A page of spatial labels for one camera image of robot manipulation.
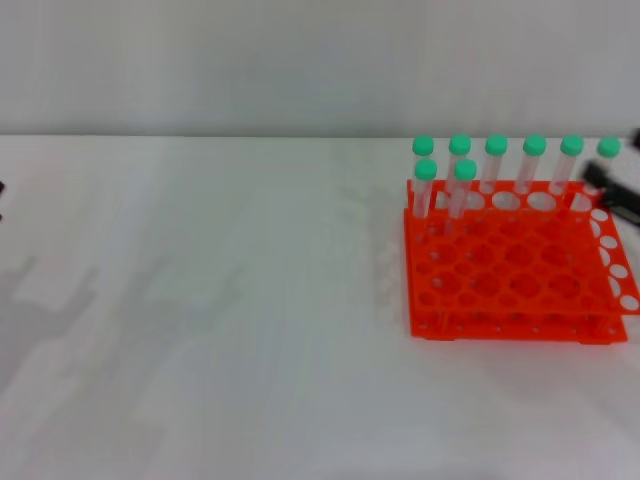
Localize green-capped clear test tube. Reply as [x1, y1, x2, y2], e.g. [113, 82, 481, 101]
[412, 157, 439, 222]
[411, 134, 436, 163]
[513, 134, 547, 196]
[444, 158, 478, 237]
[479, 133, 509, 196]
[446, 133, 472, 194]
[589, 136, 622, 194]
[549, 134, 585, 197]

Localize orange plastic test tube rack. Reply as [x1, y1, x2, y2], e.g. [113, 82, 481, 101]
[403, 177, 640, 345]

